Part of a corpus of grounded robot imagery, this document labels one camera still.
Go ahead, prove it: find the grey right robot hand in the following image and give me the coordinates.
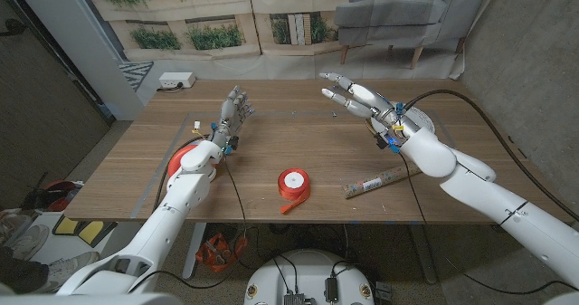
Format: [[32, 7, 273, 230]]
[[318, 71, 422, 148]]

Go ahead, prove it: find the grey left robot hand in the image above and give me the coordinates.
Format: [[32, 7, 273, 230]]
[[210, 85, 255, 151]]

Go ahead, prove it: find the red ribbon spool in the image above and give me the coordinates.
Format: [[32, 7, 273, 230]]
[[277, 167, 312, 214]]

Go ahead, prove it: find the white gold-rimmed paper plate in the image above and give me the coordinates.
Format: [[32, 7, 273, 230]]
[[368, 105, 436, 137]]

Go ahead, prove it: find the patterned gift wrapping roll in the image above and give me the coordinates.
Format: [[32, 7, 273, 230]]
[[341, 162, 424, 200]]

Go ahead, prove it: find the printed room backdrop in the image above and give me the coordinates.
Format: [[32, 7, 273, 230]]
[[81, 0, 494, 81]]

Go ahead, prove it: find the white power strip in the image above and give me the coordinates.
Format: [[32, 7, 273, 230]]
[[157, 71, 197, 91]]

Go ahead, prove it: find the orange tool under table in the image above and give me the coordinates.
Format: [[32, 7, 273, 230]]
[[195, 232, 250, 273]]

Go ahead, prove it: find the white table leg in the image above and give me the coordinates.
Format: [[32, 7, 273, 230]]
[[181, 222, 208, 281]]

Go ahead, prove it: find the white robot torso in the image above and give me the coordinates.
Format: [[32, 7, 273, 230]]
[[242, 249, 375, 305]]

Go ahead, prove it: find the yellow black floor pad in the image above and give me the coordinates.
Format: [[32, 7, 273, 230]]
[[52, 214, 119, 247]]

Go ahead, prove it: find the red floor container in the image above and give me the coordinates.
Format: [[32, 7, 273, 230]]
[[43, 180, 85, 212]]

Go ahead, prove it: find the black box on floor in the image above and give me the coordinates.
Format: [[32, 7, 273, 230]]
[[375, 281, 393, 302]]

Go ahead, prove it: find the black adapter on torso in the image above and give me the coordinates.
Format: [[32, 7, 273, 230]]
[[324, 276, 339, 304]]

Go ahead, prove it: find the white floor mat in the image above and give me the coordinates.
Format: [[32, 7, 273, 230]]
[[8, 210, 119, 266]]

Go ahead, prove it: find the white sneaker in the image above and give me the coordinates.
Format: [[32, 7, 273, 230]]
[[47, 251, 100, 291]]

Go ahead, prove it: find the grey sneaker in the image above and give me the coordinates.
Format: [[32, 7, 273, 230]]
[[11, 224, 50, 261]]

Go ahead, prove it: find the dark trouser leg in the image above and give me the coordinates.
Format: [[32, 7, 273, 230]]
[[0, 245, 50, 295]]

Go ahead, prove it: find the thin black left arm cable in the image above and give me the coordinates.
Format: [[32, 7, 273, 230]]
[[126, 157, 261, 296]]

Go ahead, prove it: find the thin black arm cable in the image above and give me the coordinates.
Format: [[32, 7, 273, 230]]
[[397, 153, 579, 296], [126, 157, 261, 296]]

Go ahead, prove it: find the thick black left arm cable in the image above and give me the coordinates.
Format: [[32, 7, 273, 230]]
[[152, 135, 212, 211]]

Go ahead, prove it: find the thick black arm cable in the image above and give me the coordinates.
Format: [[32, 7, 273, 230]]
[[402, 89, 579, 223], [152, 135, 212, 211]]

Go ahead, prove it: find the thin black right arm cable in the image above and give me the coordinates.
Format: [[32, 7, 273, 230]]
[[397, 153, 579, 296]]

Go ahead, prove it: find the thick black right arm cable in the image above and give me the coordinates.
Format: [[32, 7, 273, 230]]
[[402, 89, 579, 223]]

